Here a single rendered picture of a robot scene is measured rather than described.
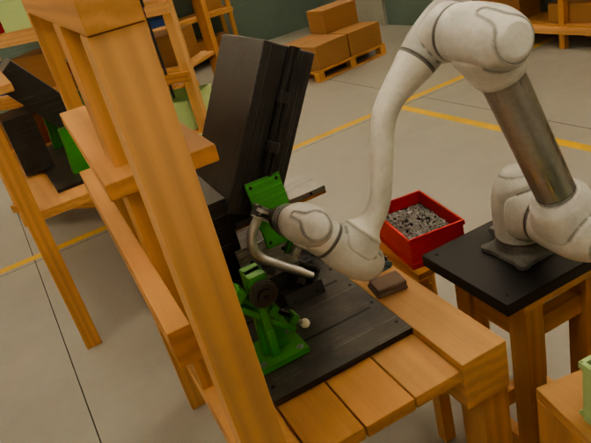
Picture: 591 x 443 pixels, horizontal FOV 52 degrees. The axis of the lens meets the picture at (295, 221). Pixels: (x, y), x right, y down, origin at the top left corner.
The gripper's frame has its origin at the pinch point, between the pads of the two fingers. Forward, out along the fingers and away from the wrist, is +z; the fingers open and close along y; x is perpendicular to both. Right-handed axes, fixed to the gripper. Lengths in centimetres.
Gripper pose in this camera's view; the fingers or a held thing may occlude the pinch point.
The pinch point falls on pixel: (262, 214)
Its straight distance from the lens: 177.2
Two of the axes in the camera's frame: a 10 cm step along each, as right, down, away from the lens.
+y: -8.5, -3.8, -3.6
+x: -3.8, 9.2, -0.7
